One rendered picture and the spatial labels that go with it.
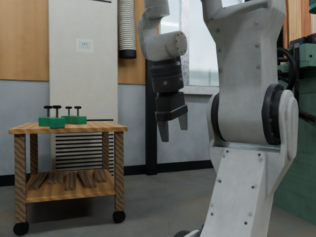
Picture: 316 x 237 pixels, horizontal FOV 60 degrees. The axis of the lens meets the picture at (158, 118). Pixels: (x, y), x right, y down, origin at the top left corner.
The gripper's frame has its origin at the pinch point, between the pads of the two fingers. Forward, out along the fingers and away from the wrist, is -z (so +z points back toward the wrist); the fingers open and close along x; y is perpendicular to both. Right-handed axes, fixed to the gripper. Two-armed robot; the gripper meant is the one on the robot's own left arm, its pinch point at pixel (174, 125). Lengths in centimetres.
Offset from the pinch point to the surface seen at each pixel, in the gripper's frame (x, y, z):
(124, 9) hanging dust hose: 125, 120, 60
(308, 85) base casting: 104, -21, -9
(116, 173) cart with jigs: 27, 60, -38
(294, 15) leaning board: 293, 17, 37
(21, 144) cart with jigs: -4, 87, -11
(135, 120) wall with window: 122, 127, -38
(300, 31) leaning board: 294, 12, 19
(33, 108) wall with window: 53, 175, -8
